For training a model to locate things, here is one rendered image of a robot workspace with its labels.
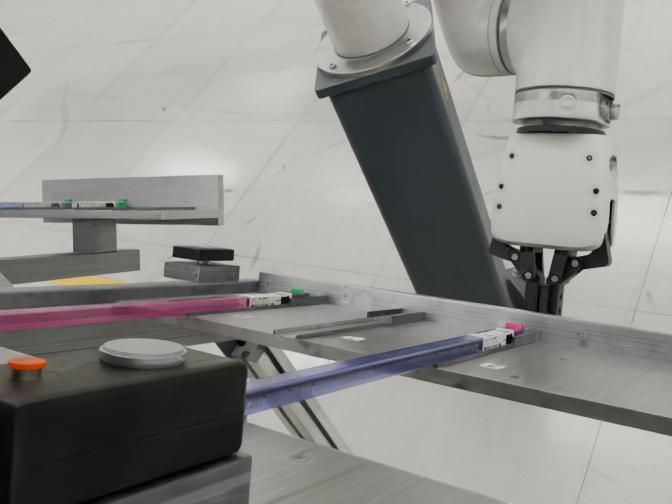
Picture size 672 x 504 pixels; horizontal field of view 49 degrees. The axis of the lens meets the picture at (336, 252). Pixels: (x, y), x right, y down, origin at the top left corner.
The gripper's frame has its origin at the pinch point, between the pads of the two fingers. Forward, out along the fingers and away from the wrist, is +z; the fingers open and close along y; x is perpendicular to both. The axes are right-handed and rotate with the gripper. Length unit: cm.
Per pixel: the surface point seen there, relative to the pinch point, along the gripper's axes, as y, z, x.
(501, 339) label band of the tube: -0.6, 1.9, 10.8
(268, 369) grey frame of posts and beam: 32.1, 12.1, -2.0
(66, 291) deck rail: 30.1, 1.6, 27.3
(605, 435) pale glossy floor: 10, 29, -71
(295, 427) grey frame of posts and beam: 34.7, 21.5, -11.8
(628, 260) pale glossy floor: 15, -2, -99
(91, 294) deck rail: 30.1, 1.9, 24.9
